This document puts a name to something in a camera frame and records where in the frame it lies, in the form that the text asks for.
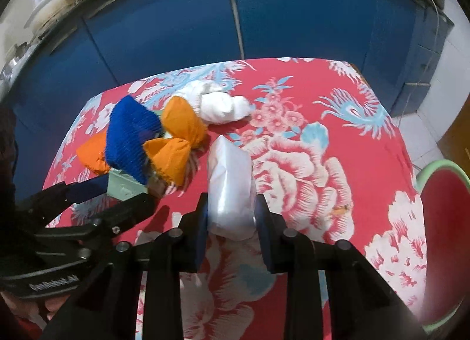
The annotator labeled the green medicine box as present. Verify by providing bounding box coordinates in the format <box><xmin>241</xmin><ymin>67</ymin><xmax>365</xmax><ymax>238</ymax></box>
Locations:
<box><xmin>107</xmin><ymin>168</ymin><xmax>148</xmax><ymax>202</ymax></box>

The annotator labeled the white power cable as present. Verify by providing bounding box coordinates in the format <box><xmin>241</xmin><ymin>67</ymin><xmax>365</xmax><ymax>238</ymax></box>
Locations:
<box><xmin>397</xmin><ymin>0</ymin><xmax>442</xmax><ymax>128</ymax></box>

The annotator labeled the red floral tablecloth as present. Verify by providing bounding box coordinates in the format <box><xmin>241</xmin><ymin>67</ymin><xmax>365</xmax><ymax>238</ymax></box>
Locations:
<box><xmin>43</xmin><ymin>58</ymin><xmax>427</xmax><ymax>339</ymax></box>

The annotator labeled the red green-rimmed basin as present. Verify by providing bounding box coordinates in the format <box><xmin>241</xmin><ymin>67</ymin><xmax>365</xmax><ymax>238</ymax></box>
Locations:
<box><xmin>416</xmin><ymin>159</ymin><xmax>469</xmax><ymax>339</ymax></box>

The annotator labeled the white packet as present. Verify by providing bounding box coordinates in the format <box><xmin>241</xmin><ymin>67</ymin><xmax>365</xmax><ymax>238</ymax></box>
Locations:
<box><xmin>207</xmin><ymin>135</ymin><xmax>256</xmax><ymax>241</ymax></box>

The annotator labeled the blue knitted cloth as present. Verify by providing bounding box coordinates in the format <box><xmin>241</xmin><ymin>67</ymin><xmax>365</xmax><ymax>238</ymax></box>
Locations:
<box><xmin>104</xmin><ymin>96</ymin><xmax>162</xmax><ymax>185</ymax></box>

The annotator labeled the white crumpled cloth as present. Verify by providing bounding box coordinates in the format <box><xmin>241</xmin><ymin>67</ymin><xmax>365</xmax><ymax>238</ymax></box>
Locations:
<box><xmin>173</xmin><ymin>80</ymin><xmax>252</xmax><ymax>125</ymax></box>

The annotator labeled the blue kitchen cabinet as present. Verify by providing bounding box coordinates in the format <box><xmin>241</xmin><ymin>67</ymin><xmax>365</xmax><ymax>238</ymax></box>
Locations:
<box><xmin>5</xmin><ymin>0</ymin><xmax>452</xmax><ymax>199</ymax></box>

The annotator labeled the orange cloth bundle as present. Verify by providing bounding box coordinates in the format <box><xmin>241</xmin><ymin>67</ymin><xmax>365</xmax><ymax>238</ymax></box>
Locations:
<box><xmin>142</xmin><ymin>96</ymin><xmax>207</xmax><ymax>187</ymax></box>

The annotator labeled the orange flat cloth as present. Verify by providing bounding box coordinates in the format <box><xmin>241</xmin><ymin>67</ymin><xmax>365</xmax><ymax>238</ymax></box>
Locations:
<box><xmin>76</xmin><ymin>130</ymin><xmax>111</xmax><ymax>175</ymax></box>

